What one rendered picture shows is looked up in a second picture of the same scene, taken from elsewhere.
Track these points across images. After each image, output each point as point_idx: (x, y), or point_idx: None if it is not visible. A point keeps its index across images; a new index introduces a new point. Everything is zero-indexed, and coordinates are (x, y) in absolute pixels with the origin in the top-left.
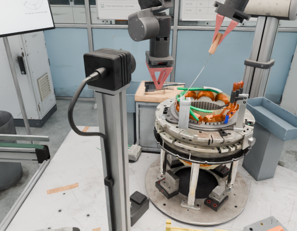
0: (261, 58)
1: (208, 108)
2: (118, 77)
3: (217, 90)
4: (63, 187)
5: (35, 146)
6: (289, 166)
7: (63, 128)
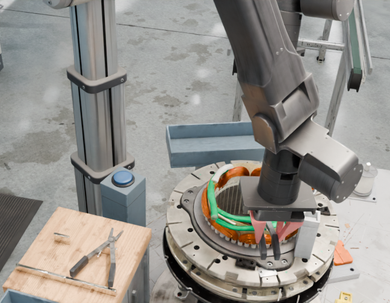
0: (111, 68)
1: (217, 204)
2: None
3: (228, 168)
4: None
5: None
6: (17, 185)
7: None
